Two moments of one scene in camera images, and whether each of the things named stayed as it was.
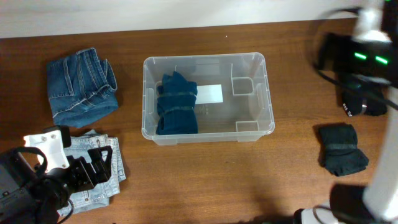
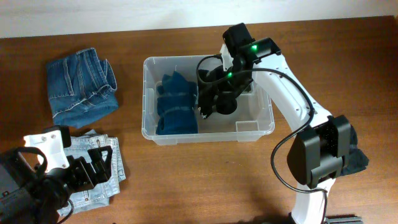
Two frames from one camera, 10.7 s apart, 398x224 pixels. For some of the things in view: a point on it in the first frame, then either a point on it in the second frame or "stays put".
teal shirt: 176,106 stays put
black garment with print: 364,99 to 207,93
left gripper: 102,167 stays put
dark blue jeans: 82,89 stays put
